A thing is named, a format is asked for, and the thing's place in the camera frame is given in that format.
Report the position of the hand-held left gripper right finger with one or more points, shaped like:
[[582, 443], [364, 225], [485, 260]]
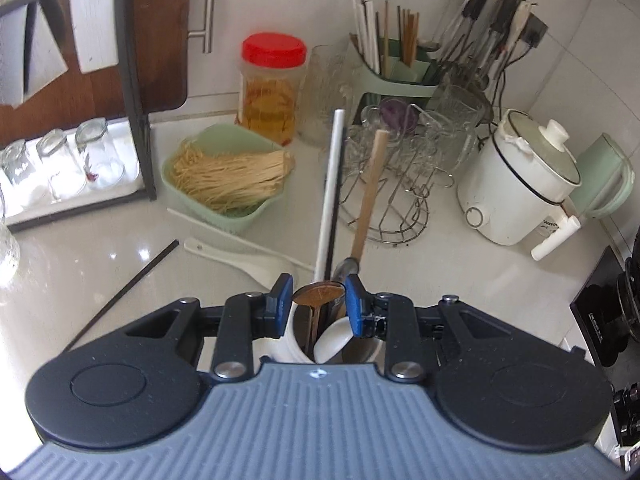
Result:
[[354, 305]]

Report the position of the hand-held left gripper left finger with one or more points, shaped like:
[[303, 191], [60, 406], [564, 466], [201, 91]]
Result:
[[285, 305]]

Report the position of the brown wooden spoon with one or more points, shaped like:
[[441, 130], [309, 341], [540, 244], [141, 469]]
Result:
[[317, 295]]

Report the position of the large metal spoon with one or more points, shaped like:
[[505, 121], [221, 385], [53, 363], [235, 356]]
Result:
[[346, 267]]

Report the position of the white ceramic soup spoon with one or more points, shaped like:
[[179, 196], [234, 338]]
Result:
[[332, 340]]

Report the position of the white ceramic mug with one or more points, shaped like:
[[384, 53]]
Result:
[[295, 345]]

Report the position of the black chopstick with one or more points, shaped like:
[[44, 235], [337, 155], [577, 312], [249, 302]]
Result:
[[125, 292], [334, 250]]

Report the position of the wooden chopstick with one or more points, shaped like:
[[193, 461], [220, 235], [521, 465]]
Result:
[[370, 185]]

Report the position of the thick white chopstick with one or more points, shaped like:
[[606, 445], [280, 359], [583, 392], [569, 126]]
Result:
[[330, 185]]

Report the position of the row of hanging utensils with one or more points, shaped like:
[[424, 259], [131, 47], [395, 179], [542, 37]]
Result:
[[480, 15]]

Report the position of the white rice paddle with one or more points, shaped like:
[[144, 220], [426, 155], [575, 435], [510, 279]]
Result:
[[255, 272]]

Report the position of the pale green plastic basket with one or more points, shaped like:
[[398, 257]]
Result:
[[240, 220]]

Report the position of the bundle of dry noodles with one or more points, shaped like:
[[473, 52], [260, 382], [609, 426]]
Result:
[[230, 175]]

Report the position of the set of clear glass cups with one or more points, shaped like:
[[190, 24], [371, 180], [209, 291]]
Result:
[[440, 145]]

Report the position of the white electric cooker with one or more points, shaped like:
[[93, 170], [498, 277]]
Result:
[[505, 200]]

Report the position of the red lid plastic jar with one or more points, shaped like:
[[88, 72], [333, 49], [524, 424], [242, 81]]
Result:
[[270, 105]]

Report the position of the white drip tray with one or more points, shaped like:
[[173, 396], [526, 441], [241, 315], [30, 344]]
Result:
[[130, 175]]

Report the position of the clear glass jar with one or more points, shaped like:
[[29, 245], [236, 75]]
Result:
[[320, 95]]

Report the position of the pale green chopstick holder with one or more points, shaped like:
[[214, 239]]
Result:
[[395, 90]]

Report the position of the clear glass pitcher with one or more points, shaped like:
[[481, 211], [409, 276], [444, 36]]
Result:
[[460, 105]]

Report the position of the small upturned glass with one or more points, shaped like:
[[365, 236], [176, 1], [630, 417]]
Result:
[[100, 155], [60, 165], [17, 170]]

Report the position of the black stove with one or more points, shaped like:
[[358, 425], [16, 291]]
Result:
[[595, 330]]

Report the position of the black metal kitchen rack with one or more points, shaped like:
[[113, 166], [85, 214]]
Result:
[[136, 110]]

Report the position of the pale green kettle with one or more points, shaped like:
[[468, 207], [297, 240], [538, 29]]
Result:
[[605, 180]]

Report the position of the tall textured drinking glass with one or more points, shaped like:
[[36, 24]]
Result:
[[7, 255]]

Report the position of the brown wooden cutting board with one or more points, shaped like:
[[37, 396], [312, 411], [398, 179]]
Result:
[[165, 35]]

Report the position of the white utensil holder box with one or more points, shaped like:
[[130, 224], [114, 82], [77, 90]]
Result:
[[92, 25]]

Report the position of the patterned steel cutting board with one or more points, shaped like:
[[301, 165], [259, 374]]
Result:
[[45, 60]]

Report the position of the dark wall outlet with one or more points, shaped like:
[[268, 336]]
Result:
[[532, 30]]

